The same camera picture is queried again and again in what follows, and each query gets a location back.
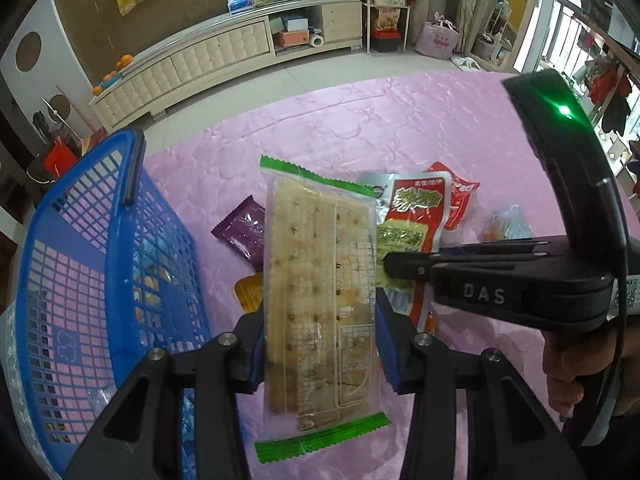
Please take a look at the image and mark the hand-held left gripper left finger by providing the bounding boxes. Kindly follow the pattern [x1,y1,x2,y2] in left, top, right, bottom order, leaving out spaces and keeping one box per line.
[62,302,268,480]

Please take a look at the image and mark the silver snack packet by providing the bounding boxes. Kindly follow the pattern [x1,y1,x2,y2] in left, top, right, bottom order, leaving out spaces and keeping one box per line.
[356,171,401,221]

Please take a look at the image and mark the person's right hand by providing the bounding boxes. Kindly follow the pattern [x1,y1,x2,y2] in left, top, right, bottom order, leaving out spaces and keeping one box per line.
[545,332,626,421]

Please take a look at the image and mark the orange snack packet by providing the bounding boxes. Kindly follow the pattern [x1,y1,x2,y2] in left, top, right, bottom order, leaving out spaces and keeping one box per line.
[234,272,266,313]

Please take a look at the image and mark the cream TV cabinet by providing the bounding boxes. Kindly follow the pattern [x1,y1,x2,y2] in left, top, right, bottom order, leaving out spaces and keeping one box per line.
[89,0,363,133]

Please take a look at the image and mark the pink tote bag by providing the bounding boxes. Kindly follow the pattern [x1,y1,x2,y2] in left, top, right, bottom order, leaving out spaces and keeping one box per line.
[416,12,461,57]

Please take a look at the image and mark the red hanging clothes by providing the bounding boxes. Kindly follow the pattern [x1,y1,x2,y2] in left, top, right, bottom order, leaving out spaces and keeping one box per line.
[585,60,633,106]

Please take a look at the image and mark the pink quilted blanket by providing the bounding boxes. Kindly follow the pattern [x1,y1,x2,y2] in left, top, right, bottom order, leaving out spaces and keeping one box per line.
[125,70,621,480]

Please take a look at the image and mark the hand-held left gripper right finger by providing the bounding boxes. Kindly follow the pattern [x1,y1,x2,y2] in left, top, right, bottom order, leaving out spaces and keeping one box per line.
[375,287,588,480]

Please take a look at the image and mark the purple snack packet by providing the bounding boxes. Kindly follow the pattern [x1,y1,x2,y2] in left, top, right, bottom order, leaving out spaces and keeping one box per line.
[210,197,267,272]

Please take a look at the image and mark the blue plastic basket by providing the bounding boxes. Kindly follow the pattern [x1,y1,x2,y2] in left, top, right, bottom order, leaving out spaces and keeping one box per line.
[15,129,211,478]

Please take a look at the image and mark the clear snack packet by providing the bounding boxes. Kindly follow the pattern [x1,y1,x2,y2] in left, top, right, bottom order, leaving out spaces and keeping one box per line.
[472,205,538,243]

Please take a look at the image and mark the white metal shelf rack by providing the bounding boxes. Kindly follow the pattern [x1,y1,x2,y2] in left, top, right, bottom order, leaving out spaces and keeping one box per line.
[361,0,418,53]

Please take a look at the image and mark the red bag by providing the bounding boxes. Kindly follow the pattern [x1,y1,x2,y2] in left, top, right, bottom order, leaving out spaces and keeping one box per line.
[42,135,81,181]

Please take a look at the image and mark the red snack packet green label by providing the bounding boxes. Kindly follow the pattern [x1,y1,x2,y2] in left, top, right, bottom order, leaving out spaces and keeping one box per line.
[374,174,451,333]

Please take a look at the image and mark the black crate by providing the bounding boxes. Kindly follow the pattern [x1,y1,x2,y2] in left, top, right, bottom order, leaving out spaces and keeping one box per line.
[371,29,403,53]

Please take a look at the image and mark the large snack bag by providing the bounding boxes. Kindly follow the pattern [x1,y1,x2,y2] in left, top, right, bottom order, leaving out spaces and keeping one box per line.
[374,7,403,31]

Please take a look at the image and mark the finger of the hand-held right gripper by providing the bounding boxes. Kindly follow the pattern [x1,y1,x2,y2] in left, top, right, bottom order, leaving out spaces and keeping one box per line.
[382,237,568,288]

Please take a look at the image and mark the patterned curtain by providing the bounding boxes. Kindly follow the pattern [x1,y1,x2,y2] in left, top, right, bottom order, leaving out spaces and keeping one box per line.
[457,0,531,61]

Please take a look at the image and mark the green-edged cracker packet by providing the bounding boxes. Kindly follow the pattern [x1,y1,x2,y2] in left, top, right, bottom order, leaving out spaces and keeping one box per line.
[254,154,392,465]

